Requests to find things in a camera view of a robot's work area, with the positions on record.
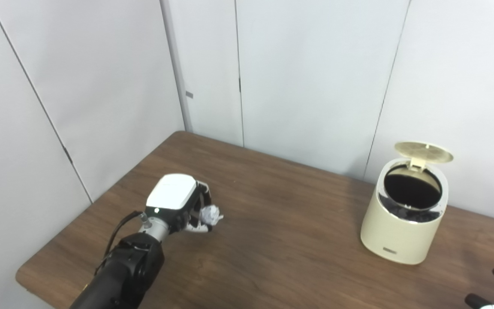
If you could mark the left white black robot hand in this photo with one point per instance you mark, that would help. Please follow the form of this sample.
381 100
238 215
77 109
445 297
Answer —
172 195

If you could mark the cream round bin lid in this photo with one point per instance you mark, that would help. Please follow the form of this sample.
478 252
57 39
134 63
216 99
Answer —
423 151

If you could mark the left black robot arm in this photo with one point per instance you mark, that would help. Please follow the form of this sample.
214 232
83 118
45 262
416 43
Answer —
127 270

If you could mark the cream-colored desktop bin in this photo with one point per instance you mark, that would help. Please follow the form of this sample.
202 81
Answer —
395 238

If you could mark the white paper ball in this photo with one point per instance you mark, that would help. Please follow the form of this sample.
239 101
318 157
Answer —
210 214

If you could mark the gray wall corner trim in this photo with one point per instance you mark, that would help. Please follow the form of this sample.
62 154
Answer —
178 77

